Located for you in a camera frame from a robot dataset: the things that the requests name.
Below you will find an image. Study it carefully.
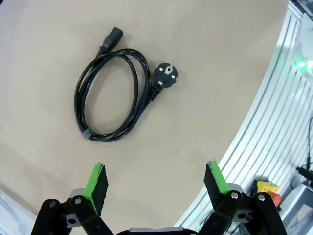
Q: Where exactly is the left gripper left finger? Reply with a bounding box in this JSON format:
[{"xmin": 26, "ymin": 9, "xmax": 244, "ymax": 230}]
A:
[{"xmin": 30, "ymin": 161, "xmax": 113, "ymax": 235}]

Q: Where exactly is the clear plastic storage container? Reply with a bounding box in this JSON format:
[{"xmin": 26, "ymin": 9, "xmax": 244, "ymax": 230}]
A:
[{"xmin": 0, "ymin": 188, "xmax": 37, "ymax": 235}]

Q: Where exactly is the black power cable with plug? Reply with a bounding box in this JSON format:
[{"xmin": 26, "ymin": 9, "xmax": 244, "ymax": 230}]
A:
[{"xmin": 74, "ymin": 27, "xmax": 179, "ymax": 142}]

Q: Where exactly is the aluminium frame rail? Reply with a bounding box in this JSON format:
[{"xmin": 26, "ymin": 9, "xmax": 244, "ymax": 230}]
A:
[{"xmin": 173, "ymin": 0, "xmax": 313, "ymax": 228}]

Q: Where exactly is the grey control box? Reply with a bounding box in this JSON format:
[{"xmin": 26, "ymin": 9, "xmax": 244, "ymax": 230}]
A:
[{"xmin": 281, "ymin": 183, "xmax": 313, "ymax": 235}]

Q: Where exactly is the yellow red emergency stop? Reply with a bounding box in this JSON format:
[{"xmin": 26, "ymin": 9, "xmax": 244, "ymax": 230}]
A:
[{"xmin": 253, "ymin": 180, "xmax": 282, "ymax": 209}]

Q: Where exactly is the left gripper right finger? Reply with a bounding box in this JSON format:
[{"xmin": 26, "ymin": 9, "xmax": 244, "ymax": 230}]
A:
[{"xmin": 203, "ymin": 159, "xmax": 289, "ymax": 235}]

